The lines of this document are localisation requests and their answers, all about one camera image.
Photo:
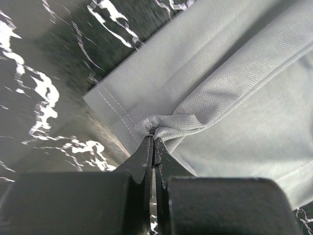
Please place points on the grey t shirt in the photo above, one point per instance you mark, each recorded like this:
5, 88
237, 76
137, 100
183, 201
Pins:
228, 86

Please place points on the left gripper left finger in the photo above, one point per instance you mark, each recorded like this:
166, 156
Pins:
137, 209

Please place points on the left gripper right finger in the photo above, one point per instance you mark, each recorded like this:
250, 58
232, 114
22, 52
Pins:
166, 167

